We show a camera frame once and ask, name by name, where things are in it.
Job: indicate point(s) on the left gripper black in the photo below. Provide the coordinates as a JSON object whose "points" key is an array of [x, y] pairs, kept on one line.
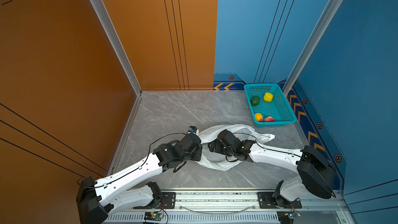
{"points": [[198, 150]]}

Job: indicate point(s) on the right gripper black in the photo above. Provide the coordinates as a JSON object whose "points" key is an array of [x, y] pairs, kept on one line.
{"points": [[217, 142]]}

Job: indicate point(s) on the white plastic bag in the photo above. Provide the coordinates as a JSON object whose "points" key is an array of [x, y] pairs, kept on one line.
{"points": [[210, 134]]}

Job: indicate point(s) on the yellow orange fruit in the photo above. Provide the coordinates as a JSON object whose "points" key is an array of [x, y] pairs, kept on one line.
{"points": [[259, 117]]}

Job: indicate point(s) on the red peach fruit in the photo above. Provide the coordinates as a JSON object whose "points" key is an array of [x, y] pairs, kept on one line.
{"points": [[269, 119]]}

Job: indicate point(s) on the dark green fruit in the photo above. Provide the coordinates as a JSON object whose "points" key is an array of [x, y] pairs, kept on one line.
{"points": [[255, 101]]}

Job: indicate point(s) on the teal plastic basket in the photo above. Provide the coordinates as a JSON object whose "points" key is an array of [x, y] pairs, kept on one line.
{"points": [[279, 108]]}

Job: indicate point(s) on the yellow lemon fruit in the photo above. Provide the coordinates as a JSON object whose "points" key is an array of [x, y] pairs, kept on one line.
{"points": [[268, 97]]}

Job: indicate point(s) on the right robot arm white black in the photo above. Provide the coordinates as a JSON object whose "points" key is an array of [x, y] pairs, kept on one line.
{"points": [[315, 174]]}

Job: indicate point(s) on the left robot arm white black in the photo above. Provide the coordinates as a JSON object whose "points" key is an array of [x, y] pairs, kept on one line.
{"points": [[172, 155]]}

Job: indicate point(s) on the left circuit board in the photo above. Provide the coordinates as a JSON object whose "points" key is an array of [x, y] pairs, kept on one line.
{"points": [[154, 217]]}

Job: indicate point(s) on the circuit board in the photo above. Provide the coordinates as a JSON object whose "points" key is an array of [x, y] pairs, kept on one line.
{"points": [[287, 217], [154, 217]]}

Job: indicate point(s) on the right circuit board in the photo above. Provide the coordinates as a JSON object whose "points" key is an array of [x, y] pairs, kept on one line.
{"points": [[287, 217]]}

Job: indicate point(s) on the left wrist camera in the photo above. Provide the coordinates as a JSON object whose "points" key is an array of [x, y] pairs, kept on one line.
{"points": [[193, 129]]}

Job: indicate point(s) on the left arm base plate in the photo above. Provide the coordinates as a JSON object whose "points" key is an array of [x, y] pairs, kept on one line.
{"points": [[166, 201]]}

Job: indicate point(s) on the aluminium front rail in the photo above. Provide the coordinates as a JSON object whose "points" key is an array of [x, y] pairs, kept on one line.
{"points": [[210, 200]]}

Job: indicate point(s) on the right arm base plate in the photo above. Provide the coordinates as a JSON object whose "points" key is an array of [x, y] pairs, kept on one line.
{"points": [[267, 200]]}

